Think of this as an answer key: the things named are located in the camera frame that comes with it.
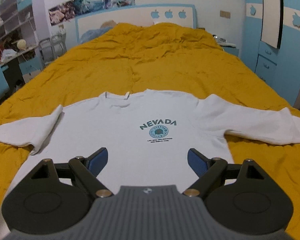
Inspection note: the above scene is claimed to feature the white blue apple headboard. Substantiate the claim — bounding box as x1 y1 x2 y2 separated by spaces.
75 4 197 40

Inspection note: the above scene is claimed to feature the blue pillow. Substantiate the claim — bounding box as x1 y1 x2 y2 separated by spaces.
79 20 117 44

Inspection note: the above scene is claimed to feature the hanging white black panel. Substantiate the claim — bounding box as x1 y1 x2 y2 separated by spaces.
261 0 283 49

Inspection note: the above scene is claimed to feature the wall bookshelf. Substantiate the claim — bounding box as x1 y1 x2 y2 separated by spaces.
0 0 38 52

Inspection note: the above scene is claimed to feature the mustard yellow bed quilt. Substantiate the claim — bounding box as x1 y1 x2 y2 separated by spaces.
0 23 300 239

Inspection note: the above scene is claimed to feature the white Nevada sweatshirt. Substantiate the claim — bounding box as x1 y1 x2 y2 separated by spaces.
0 88 300 240

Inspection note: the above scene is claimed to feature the bedside nightstand with items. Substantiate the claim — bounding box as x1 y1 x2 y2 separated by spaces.
213 34 239 56

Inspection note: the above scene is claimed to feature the beige wall switch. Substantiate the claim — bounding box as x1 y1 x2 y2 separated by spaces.
219 10 231 19

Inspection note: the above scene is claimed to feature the anime wall poster strip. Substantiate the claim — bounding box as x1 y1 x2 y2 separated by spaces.
48 0 135 26

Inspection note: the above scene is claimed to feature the round white lamp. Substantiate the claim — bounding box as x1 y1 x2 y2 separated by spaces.
17 39 27 50

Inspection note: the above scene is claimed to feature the grey metal chair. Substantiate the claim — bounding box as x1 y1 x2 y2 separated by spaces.
38 33 67 67

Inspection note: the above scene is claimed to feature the blue white desk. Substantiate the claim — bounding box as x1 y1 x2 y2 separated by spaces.
0 49 43 102

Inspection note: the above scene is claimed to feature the blue white wardrobe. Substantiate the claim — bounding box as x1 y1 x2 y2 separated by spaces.
241 0 300 109

